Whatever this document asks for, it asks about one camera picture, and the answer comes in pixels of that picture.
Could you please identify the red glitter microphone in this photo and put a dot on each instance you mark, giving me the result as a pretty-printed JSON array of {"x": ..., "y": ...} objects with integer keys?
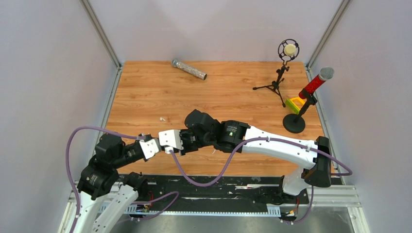
[{"x": 324, "y": 75}]

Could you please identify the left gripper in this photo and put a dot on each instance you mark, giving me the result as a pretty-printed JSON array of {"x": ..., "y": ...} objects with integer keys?
[{"x": 142, "y": 134}]

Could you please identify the yellow green toy block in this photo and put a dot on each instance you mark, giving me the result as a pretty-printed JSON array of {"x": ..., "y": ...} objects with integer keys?
[{"x": 295, "y": 104}]

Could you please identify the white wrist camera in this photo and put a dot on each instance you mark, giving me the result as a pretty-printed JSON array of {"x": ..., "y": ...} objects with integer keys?
[
  {"x": 170, "y": 140},
  {"x": 150, "y": 148}
]

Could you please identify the black round-base microphone stand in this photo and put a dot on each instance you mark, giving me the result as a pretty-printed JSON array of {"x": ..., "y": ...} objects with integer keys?
[{"x": 295, "y": 123}]

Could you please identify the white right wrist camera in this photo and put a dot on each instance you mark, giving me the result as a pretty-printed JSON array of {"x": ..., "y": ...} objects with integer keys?
[{"x": 170, "y": 140}]

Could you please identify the black tripod microphone stand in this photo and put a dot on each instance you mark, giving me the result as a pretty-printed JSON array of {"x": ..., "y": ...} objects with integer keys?
[{"x": 287, "y": 51}]

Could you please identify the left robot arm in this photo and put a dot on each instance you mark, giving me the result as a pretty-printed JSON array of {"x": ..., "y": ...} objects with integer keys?
[{"x": 99, "y": 176}]

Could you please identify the silver glitter microphone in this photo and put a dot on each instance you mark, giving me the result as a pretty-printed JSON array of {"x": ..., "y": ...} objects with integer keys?
[{"x": 189, "y": 69}]

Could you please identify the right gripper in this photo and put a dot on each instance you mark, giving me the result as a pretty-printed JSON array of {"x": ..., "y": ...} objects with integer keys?
[{"x": 182, "y": 152}]

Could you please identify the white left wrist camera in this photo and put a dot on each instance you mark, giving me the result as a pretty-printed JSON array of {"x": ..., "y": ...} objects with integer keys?
[{"x": 150, "y": 148}]

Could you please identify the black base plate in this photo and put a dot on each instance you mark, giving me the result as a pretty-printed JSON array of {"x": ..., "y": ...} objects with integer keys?
[{"x": 229, "y": 194}]

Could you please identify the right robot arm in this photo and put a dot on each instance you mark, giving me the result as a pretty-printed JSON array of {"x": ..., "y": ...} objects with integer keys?
[{"x": 311, "y": 156}]

